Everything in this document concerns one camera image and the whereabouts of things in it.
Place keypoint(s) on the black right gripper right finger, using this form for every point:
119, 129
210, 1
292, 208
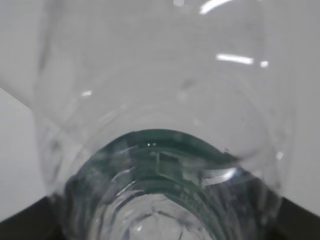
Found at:
295, 223

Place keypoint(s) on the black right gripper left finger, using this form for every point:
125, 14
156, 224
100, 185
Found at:
39, 221

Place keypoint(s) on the clear green-label water bottle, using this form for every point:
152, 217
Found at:
165, 119

